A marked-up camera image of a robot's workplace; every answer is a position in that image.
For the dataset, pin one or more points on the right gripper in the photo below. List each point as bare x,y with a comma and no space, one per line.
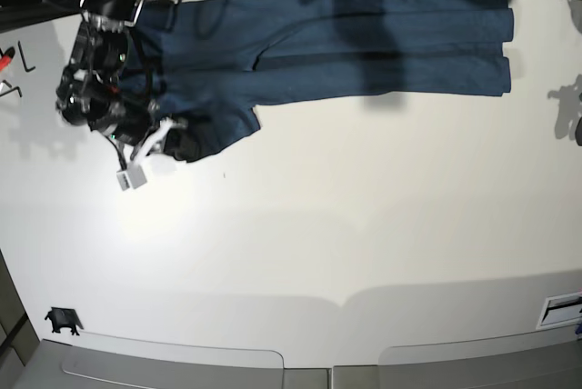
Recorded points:
131,124

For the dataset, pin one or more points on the blue T-shirt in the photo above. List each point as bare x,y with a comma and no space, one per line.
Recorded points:
216,61

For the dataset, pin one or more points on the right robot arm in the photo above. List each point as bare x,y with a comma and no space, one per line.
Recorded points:
108,86

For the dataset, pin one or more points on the silver hex key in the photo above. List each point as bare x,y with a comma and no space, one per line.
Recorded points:
8,89

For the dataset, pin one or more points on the black hex key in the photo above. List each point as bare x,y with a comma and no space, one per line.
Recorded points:
27,67

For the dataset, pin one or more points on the grey left chair back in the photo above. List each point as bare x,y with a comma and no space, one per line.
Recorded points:
56,365

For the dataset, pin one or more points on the grey chair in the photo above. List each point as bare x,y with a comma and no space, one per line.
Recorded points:
56,365
541,359

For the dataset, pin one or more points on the white label plate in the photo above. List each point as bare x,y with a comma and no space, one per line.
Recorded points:
560,310

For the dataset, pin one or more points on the grey right chair back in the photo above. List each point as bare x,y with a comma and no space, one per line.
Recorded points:
541,359

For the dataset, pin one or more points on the red handled tool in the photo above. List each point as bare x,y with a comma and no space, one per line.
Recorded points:
6,58

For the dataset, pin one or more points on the black table clamp bracket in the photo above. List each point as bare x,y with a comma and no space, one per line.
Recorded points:
64,318

